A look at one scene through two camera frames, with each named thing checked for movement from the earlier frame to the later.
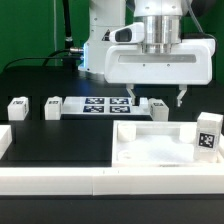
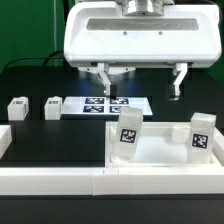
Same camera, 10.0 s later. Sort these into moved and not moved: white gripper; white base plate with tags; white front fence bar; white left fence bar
Moved: white gripper
Not moved: white left fence bar; white front fence bar; white base plate with tags
